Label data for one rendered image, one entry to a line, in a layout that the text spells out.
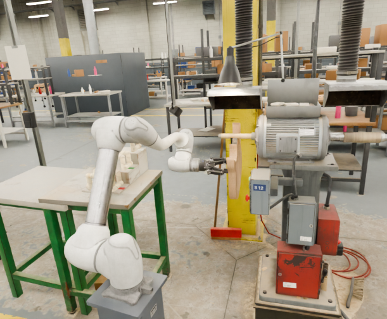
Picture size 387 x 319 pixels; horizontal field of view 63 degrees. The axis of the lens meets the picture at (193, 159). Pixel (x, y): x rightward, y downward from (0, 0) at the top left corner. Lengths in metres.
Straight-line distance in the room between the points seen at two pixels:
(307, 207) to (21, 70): 2.58
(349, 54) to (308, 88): 0.26
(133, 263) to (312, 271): 1.05
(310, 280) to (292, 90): 1.10
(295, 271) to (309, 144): 0.75
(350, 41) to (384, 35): 4.87
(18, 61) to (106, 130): 1.75
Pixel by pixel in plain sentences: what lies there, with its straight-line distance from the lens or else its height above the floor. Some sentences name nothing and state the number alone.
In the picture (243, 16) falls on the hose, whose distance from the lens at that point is 1.88.
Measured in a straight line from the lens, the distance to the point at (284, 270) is 2.03.
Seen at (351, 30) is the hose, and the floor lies 1.80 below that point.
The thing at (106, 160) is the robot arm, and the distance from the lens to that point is 1.59.
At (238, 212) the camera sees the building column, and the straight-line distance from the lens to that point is 3.09.
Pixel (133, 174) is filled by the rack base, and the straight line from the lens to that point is 2.16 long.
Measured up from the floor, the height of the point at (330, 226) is 0.75.
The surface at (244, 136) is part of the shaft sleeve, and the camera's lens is 1.88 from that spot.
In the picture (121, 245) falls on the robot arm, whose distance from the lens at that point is 1.44.
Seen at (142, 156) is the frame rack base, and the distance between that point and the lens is 2.28.
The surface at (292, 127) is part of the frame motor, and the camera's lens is 1.79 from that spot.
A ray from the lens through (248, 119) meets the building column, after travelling 2.77.
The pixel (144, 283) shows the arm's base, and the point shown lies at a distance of 1.57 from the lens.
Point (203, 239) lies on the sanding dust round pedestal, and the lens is 3.18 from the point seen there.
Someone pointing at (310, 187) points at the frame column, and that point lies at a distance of 1.89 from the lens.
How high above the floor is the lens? 1.73
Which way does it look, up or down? 18 degrees down
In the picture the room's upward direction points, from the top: 3 degrees counter-clockwise
